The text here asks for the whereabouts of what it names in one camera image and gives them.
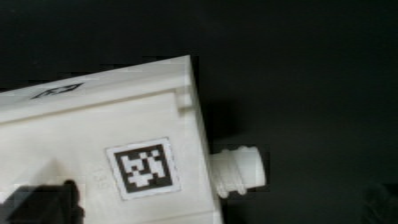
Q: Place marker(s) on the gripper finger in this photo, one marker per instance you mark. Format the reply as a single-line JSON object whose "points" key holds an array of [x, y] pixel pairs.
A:
{"points": [[42, 204]]}

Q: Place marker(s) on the white cabinet body box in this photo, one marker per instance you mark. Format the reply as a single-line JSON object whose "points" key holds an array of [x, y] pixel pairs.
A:
{"points": [[106, 129]]}

